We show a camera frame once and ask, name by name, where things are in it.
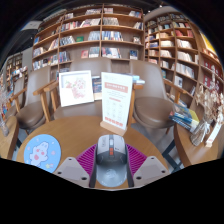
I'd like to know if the round blue mouse pad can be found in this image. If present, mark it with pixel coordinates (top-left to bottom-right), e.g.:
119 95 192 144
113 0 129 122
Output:
23 133 63 174

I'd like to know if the white red sign, wooden base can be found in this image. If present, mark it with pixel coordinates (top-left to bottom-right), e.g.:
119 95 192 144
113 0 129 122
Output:
99 71 134 137

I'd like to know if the glass vase with dried flowers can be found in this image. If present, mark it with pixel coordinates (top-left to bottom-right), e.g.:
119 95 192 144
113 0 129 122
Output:
189 83 224 148

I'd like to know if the small white sign, wooden base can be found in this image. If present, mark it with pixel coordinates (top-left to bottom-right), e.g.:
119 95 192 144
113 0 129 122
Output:
204 119 224 148

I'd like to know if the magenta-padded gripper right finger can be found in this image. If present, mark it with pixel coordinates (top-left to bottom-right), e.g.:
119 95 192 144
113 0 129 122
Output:
125 144 171 189

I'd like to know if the dark upright book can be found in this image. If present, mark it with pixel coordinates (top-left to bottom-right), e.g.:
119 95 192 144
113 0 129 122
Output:
91 75 103 101

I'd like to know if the grey computer mouse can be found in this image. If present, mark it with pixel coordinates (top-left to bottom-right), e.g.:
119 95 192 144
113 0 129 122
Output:
94 134 129 188

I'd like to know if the white framed flower picture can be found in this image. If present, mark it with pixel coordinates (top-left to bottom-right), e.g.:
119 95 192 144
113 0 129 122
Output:
58 69 95 108

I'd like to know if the white ceiling panel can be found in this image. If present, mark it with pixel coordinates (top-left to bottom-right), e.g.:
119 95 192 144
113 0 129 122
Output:
19 20 43 33

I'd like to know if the tall wooden bookshelf with books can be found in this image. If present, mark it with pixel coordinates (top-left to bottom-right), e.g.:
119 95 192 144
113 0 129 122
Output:
143 11 224 111

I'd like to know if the brown leather wooden armchair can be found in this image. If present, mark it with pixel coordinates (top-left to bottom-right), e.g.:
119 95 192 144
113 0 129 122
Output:
41 57 144 122
8 64 56 132
128 59 189 135

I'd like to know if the round wooden side table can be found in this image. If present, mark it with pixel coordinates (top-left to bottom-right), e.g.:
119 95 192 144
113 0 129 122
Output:
0 114 20 160
173 121 224 168

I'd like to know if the stack of blue books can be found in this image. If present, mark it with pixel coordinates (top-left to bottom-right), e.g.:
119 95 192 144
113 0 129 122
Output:
168 103 200 134

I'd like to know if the glass vase with pink flowers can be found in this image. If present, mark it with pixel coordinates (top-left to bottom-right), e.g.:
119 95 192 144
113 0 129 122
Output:
0 83 11 138

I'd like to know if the distant wooden book shelf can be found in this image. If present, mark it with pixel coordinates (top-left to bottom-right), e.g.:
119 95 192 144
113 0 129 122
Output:
4 53 29 84

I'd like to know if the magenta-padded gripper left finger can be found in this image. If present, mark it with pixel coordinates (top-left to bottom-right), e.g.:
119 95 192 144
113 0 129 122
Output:
53 144 99 189

